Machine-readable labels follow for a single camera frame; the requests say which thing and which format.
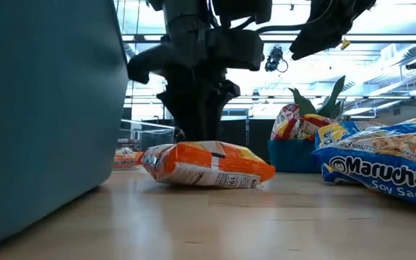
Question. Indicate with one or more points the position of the small blue plastic bin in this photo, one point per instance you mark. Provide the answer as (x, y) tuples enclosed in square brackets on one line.
[(291, 155)]

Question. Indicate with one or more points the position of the yellow hanging plug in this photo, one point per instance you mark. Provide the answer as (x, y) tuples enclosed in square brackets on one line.
[(345, 44)]

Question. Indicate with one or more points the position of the red Maruchan noodle packet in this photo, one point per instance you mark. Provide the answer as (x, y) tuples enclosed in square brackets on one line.
[(285, 122), (314, 124)]

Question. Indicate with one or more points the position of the black overhead camera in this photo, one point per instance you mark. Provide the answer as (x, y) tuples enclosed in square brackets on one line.
[(274, 57)]

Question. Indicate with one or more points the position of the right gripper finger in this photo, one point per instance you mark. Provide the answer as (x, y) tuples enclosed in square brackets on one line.
[(316, 41)]

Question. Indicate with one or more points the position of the green succulent plant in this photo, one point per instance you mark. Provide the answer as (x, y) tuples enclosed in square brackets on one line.
[(305, 104)]

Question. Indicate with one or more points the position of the large teal plastic bin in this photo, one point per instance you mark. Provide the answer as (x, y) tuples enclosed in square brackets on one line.
[(42, 108)]

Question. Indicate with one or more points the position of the black ceiling fixture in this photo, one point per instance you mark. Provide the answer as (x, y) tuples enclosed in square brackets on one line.
[(414, 65)]

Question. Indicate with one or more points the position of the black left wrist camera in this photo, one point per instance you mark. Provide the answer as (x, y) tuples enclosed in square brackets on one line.
[(240, 9)]

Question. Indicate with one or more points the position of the black overhead frame bar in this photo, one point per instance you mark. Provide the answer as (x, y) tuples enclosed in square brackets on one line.
[(392, 37)]

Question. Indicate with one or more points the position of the blue Maruchan noodle packet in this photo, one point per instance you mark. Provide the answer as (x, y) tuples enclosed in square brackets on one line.
[(334, 131), (381, 169)]

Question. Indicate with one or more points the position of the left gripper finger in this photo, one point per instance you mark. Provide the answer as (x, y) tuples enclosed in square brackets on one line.
[(190, 108), (215, 108)]

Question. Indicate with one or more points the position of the black background partition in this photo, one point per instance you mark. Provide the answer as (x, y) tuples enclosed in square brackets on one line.
[(258, 137)]

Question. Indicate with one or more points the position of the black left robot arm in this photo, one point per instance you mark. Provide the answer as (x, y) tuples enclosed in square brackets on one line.
[(186, 21)]

